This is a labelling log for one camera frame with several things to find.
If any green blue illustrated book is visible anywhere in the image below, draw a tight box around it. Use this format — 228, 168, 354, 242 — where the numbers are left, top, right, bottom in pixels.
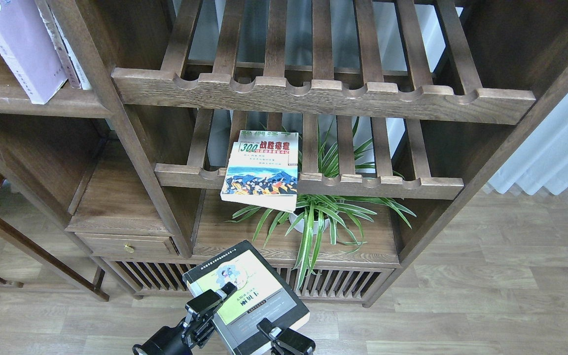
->
219, 130, 298, 212

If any green spider plant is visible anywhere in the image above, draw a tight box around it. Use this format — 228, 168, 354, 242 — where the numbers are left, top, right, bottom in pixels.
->
227, 138, 416, 290

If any white standing book on shelf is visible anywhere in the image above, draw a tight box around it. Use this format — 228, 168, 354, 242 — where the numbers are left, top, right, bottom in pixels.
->
35, 0, 92, 90

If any white plant pot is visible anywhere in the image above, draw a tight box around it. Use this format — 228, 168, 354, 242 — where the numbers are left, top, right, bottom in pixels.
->
288, 211, 331, 235

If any brass drawer knob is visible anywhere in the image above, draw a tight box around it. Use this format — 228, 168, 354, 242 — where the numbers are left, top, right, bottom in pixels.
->
123, 244, 135, 253

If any dark wooden bookshelf unit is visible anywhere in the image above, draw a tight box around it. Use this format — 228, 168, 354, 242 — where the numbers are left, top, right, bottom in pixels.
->
0, 0, 568, 307

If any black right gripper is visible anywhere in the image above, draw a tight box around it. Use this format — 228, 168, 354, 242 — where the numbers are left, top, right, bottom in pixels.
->
257, 318, 316, 355

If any yellow grey thick book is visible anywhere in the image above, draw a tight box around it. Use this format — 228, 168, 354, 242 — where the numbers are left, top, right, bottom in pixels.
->
183, 240, 310, 355

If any pale lilac white book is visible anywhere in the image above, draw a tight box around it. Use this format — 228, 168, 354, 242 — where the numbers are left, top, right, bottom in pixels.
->
0, 0, 67, 104

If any white curtain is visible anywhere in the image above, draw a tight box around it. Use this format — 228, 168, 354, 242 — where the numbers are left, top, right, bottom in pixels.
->
489, 94, 568, 195

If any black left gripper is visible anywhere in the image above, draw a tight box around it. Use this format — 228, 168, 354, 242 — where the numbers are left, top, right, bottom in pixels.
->
132, 282, 237, 355

